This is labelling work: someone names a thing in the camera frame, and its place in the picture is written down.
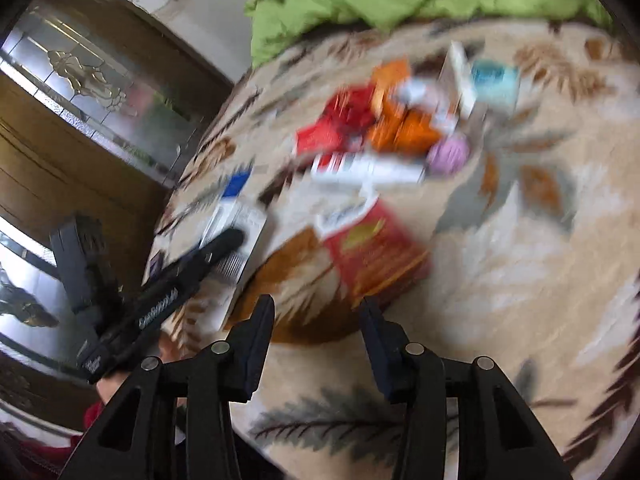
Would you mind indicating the red wrapper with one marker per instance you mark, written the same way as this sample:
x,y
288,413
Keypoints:
x,y
335,120

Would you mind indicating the small white box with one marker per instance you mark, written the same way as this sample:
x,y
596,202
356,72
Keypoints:
x,y
457,75

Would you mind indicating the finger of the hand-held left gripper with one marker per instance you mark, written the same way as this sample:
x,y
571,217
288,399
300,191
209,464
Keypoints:
x,y
225,247

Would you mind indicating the orange snack packet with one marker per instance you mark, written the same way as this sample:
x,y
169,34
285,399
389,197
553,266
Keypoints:
x,y
405,130

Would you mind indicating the teal box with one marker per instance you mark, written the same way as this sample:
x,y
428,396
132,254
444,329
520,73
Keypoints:
x,y
495,82

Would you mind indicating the leaf printed blanket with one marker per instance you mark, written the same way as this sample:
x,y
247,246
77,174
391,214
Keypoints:
x,y
500,270

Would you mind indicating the red and white box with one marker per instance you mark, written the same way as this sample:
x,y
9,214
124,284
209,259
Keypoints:
x,y
375,255

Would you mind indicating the person's left forearm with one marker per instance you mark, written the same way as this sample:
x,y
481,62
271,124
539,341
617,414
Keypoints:
x,y
107,391

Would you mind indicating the white and blue box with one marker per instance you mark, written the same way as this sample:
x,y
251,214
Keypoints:
x,y
240,220

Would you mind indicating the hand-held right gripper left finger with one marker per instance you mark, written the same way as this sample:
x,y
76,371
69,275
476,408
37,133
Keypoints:
x,y
262,327

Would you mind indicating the purple ball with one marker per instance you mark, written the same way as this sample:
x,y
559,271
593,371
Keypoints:
x,y
449,155

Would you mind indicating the wooden door with glass panels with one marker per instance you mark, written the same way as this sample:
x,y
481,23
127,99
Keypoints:
x,y
75,160

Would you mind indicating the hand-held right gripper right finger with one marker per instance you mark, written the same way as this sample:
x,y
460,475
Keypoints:
x,y
372,340

